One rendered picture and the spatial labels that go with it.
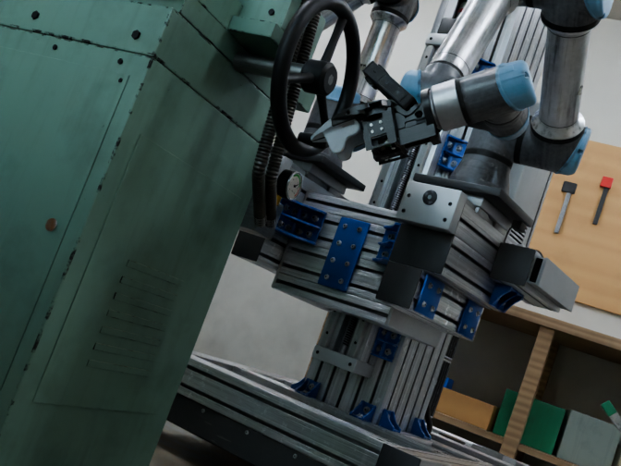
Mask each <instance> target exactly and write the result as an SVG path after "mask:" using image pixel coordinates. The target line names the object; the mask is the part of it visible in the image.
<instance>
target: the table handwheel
mask: <svg viewBox="0 0 621 466"><path fill-rule="evenodd" d="M324 10H331V11H333V12H334V13H335V14H336V15H337V16H338V20H337V22H336V24H335V28H334V30H333V33H332V35H331V38H330V40H329V43H328V44H327V46H326V48H325V50H324V53H323V56H322V58H321V60H316V59H309V60H308V61H307V62H306V63H305V64H300V63H295V62H292V59H293V55H294V53H295V50H296V47H297V45H298V41H299V39H300V37H301V35H302V33H303V31H304V30H305V29H306V27H307V25H308V24H309V23H310V21H311V20H312V19H313V18H314V17H315V16H316V15H317V14H318V13H320V12H322V11H324ZM342 31H344V34H345V40H346V51H347V58H346V71H345V77H344V82H343V87H342V91H341V94H340V97H339V100H338V103H337V106H336V108H335V111H334V113H333V115H332V117H333V116H335V115H337V114H338V113H340V112H342V111H344V110H346V109H348V108H349V107H352V105H353V102H354V98H355V95H356V91H357V87H358V82H359V71H360V57H361V49H360V37H359V27H358V23H357V21H356V18H355V16H354V13H353V11H352V9H351V8H350V6H349V5H348V3H347V2H346V1H345V0H307V1H306V2H305V3H304V4H303V5H302V6H301V7H300V8H299V9H298V10H297V12H296V13H295V14H294V16H293V17H292V19H291V20H290V21H289V23H288V24H287V26H286V29H285V31H284V33H283V36H282V38H281V41H280V43H279V45H278V48H277V51H276V55H275V58H271V57H266V56H260V55H252V54H247V53H242V52H238V53H236V55H235V56H234V59H233V67H234V70H235V71H239V72H244V73H249V74H252V75H257V76H262V77H266V78H271V88H270V105H271V114H272V120H273V124H274V130H275V133H276V135H277V137H278V139H279V140H280V142H281V143H282V145H283V146H284V147H285V149H286V150H287V151H288V152H290V153H292V154H293V155H295V156H298V157H303V158H307V157H312V156H314V155H317V154H319V153H321V152H322V151H324V150H325V149H324V150H323V149H318V148H315V147H312V146H309V145H308V144H305V143H303V142H301V141H298V138H297V137H296V136H295V134H294V132H293V130H292V128H291V126H290V123H289V118H288V112H287V84H290V83H297V84H300V86H301V88H302V90H303V91H304V92H308V93H313V94H316V97H317V102H318V107H319V112H320V120H321V126H322V125H323V124H324V123H325V122H327V121H328V120H329V117H328V111H327V102H326V96H327V95H329V94H330V93H331V92H332V91H333V90H334V88H335V85H336V82H337V71H336V68H335V65H334V64H333V63H331V59H332V57H333V54H334V51H335V48H336V45H337V43H338V41H339V38H340V36H341V34H342ZM332 117H331V118H332Z"/></svg>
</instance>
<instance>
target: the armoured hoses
mask: <svg viewBox="0 0 621 466"><path fill-rule="evenodd" d="M321 14H322V12H320V13H318V14H317V15H316V16H315V17H314V18H313V19H312V20H311V21H310V23H309V24H308V25H307V27H306V29H305V30H304V31H303V33H302V35H301V37H300V39H299V41H298V45H297V47H296V50H295V53H294V55H293V59H292V62H295V63H300V64H305V63H306V62H307V61H308V60H309V59H310V55H311V49H312V46H313V43H314V39H315V37H314V36H315V35H316V32H317V31H316V30H317V29H318V28H317V27H318V25H319V24H318V23H319V19H320V16H321ZM287 88H288V90H287V112H288V118H289V123H290V126H291V125H292V123H291V122H292V121H293V119H292V118H294V117H293V115H295V113H294V112H295V111H296V110H295V109H296V108H297V107H296V105H297V101H298V98H299V97H298V96H299V95H300V89H301V86H300V84H297V83H290V84H287ZM268 112H269V114H268V115H267V116H268V117H267V120H266V121H265V122H266V123H265V124H264V126H265V127H264V128H263V129H264V131H263V132H262V137H261V141H260V144H259V148H258V152H257V154H256V158H255V162H254V166H253V169H252V177H251V178H252V199H253V223H254V224H255V226H257V227H264V226H267V227H270V228H272V227H275V226H276V223H277V211H276V210H277V209H276V208H277V207H276V205H277V199H276V198H277V197H276V193H277V188H276V185H277V178H278V172H279V168H280V165H281V162H282V158H283V155H284V151H285V147H284V146H283V145H282V143H281V142H280V140H279V139H278V137H277V135H276V134H275V130H274V124H273V120H272V114H271V106H270V110H269V111H268ZM275 135H276V136H275ZM274 139H275V140H274ZM273 140H274V141H273ZM273 142H274V144H273ZM272 146H273V149H272ZM270 150H271V151H270ZM270 152H272V153H271V156H270V155H269V153H270ZM269 156H270V160H269V158H268V157H269ZM267 160H269V164H268V166H267V163H268V161H267ZM266 167H267V170H266ZM265 170H266V171H265ZM265 172H266V174H265Z"/></svg>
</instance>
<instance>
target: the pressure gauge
mask: <svg viewBox="0 0 621 466"><path fill-rule="evenodd" d="M300 182H301V183H300ZM299 183H300V184H299ZM294 185H297V186H296V187H295V188H294ZM276 188H277V193H276V197H277V198H276V199H277V205H276V206H279V203H280V201H281V199H282V198H285V199H288V200H290V201H293V200H295V199H296V198H297V197H298V195H299V193H300V191H301V188H302V175H301V174H300V173H299V172H298V171H297V172H296V171H292V170H289V169H285V170H284V171H282V172H281V174H280V175H279V177H278V179H277V185H276Z"/></svg>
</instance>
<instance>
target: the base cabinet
mask: <svg viewBox="0 0 621 466"><path fill-rule="evenodd" d="M258 148H259V143H258V142H256V141H255V140H254V139H253V138H252V137H251V136H249V135H248V134H247V133H246V132H245V131H243V130H242V129H241V128H239V127H238V126H237V125H236V124H234V123H233V122H232V121H231V120H230V119H228V118H227V117H226V116H224V115H223V114H222V113H221V112H219V111H218V110H217V109H216V108H215V107H213V106H212V105H211V104H209V103H208V102H207V101H206V100H204V99H203V98H202V97H201V96H199V95H198V94H197V93H196V92H194V91H193V90H192V89H191V88H190V87H189V86H188V85H187V84H185V83H184V82H183V81H182V80H180V79H179V78H178V77H177V76H175V75H174V74H173V73H172V72H170V71H169V70H168V69H167V68H166V67H164V66H163V65H162V64H160V63H159V62H158V61H157V60H155V59H154V58H153V57H150V56H146V55H138V54H133V53H129V52H125V51H120V50H116V49H111V48H106V47H102V46H98V45H93V44H88V43H81V42H76V41H71V40H67V39H63V38H58V37H54V36H49V35H44V34H40V33H36V32H31V31H23V30H19V29H14V28H9V27H5V26H1V25H0V466H149V465H150V462H151V460H152V456H153V453H154V451H155V449H156V446H157V443H158V441H159V438H160V436H161V433H162V431H163V429H164V424H165V422H166V419H167V417H168V414H169V412H170V410H171V407H172V404H173V402H174V399H175V397H176V394H177V391H178V388H179V385H180V383H181V380H182V378H183V375H184V373H185V371H186V368H187V365H188V363H189V359H190V356H191V353H192V351H193V349H194V346H195V344H196V341H197V339H198V336H199V333H200V331H201V327H202V325H203V322H204V320H205V317H206V314H207V312H208V310H209V308H210V305H211V302H212V300H213V295H214V293H215V291H216V289H217V286H218V283H219V281H220V278H221V275H222V273H223V271H224V269H225V264H226V262H227V259H228V256H229V254H230V252H231V250H232V247H233V244H234V242H235V239H236V236H237V233H238V231H239V228H240V225H241V223H242V220H243V217H244V215H245V213H246V211H247V208H248V205H249V203H250V198H251V196H252V178H251V177H252V169H253V166H254V162H255V158H256V154H257V152H258Z"/></svg>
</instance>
